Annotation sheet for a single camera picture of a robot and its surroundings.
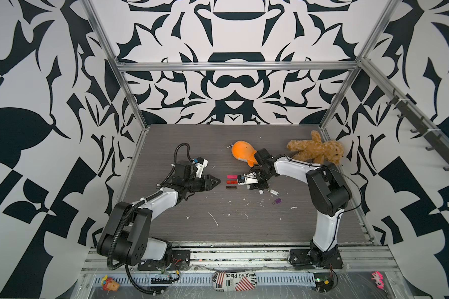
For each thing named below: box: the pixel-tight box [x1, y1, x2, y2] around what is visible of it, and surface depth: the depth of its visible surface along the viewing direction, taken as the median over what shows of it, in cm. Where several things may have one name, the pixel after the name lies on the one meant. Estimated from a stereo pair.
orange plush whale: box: [226, 140, 259, 168], surface depth 101 cm
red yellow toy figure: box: [100, 274, 121, 292], surface depth 69 cm
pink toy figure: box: [371, 270, 385, 290], surface depth 72 cm
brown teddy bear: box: [286, 130, 345, 166], surface depth 104 cm
